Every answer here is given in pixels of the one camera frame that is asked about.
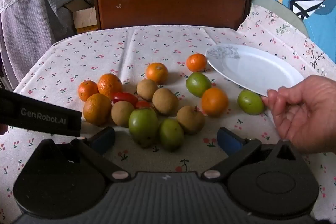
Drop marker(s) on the lavender checked cloth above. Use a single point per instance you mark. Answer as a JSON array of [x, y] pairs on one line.
[[29, 35]]

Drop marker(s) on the red cherry tomato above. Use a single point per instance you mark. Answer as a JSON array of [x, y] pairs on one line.
[[125, 98], [143, 104]]

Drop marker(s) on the open brown cardboard box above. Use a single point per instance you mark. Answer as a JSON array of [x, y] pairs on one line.
[[84, 19]]

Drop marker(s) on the large green jujube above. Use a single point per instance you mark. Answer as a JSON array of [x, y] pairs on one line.
[[143, 124]]

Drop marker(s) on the cherry print tablecloth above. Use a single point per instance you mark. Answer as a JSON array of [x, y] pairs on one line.
[[105, 50]]

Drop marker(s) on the white oval plate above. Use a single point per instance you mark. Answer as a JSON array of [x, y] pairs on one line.
[[257, 69]]

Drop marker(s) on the brown wooden cabinet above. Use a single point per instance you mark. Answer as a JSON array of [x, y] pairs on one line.
[[170, 3]]

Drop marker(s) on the tangerine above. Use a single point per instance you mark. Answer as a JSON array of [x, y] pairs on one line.
[[196, 62], [157, 73], [214, 102], [96, 109], [109, 85], [88, 91]]

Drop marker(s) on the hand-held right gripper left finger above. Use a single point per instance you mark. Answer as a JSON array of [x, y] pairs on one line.
[[103, 140]]

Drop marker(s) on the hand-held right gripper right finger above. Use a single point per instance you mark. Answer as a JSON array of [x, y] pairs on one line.
[[228, 140]]

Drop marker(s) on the brown kiwi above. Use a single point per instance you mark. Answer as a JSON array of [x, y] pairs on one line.
[[122, 114], [190, 119], [165, 102], [147, 89]]

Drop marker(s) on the person's left hand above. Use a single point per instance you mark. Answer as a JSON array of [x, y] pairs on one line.
[[3, 130]]

